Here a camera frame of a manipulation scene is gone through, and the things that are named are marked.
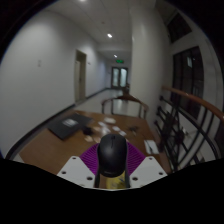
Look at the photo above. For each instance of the wooden side door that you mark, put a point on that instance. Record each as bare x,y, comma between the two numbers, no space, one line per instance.
80,78

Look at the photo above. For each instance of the small white box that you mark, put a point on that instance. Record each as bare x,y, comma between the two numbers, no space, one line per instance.
110,120

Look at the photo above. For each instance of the small beige card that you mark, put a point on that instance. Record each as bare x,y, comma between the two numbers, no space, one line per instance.
88,138

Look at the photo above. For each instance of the green exit sign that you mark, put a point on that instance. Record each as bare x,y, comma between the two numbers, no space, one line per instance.
119,61

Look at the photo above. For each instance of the glass double door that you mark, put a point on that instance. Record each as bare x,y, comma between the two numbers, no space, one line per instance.
119,77

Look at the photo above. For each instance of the black computer mouse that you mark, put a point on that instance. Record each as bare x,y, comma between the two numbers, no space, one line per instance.
112,155

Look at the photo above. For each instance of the wooden armchair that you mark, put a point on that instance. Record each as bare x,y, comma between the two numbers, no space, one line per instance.
125,98

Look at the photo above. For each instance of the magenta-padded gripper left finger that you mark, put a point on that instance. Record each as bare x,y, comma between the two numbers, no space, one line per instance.
75,170

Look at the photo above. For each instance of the small black box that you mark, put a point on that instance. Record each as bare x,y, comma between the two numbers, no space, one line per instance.
87,130

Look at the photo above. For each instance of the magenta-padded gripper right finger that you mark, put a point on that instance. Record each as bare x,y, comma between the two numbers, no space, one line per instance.
148,170

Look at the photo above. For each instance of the black railing with wooden handrail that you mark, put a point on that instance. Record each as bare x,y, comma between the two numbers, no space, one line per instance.
200,101

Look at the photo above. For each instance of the round ceiling light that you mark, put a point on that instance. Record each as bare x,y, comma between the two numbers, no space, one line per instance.
109,35
115,56

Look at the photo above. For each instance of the small white card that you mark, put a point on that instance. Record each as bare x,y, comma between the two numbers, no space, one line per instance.
116,128
101,124
122,133

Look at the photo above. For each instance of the distant wooden chair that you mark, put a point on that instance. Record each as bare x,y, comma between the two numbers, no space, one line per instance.
126,88

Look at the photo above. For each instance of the dark framed window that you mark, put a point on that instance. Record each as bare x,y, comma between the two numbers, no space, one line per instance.
186,80

